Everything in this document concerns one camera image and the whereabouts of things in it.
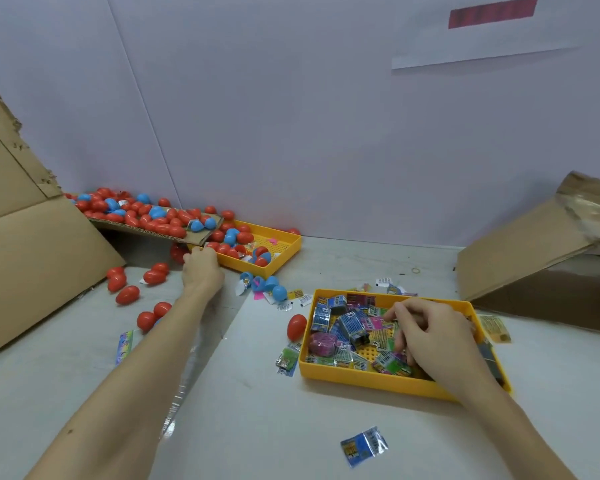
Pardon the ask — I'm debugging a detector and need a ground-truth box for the person's left hand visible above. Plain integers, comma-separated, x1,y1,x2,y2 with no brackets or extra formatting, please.
180,247,226,304

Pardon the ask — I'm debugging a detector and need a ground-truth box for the brown cardboard sheet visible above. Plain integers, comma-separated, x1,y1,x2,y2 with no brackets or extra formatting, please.
85,217,221,248

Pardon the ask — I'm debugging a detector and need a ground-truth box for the white paper sign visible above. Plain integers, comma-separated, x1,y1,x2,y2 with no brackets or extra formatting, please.
390,0,591,72

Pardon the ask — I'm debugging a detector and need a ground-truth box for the torn flattened cardboard box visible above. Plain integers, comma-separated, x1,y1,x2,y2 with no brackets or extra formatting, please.
454,171,600,336

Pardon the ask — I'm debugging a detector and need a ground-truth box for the tall brown cardboard box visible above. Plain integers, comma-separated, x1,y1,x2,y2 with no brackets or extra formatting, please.
0,77,126,363

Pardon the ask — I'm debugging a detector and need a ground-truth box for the yellow label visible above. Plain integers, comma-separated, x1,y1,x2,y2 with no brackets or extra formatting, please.
478,313,513,345

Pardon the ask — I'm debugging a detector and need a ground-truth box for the red plastic egg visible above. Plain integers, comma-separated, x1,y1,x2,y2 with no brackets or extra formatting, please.
286,313,308,344

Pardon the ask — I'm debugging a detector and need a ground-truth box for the yellow plastic tray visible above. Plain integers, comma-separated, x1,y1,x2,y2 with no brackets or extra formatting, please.
298,289,514,403

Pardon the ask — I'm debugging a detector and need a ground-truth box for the clear bag with coloured label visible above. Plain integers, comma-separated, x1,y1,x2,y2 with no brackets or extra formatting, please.
114,315,201,441

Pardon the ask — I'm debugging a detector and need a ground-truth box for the yellow tray under eggs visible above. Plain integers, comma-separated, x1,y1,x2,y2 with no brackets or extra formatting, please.
205,223,304,278

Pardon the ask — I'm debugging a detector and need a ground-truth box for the person's left forearm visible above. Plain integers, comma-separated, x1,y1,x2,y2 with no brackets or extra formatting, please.
25,293,216,480

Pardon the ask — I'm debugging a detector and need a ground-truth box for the person's right hand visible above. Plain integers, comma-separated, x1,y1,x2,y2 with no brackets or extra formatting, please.
384,297,501,406

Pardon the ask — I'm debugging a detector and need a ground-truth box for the blue packet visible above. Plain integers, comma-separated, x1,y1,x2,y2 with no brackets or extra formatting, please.
340,425,390,468

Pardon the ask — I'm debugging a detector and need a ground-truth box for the pile of plastic eggs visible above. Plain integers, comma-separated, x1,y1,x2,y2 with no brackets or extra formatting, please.
62,187,303,334

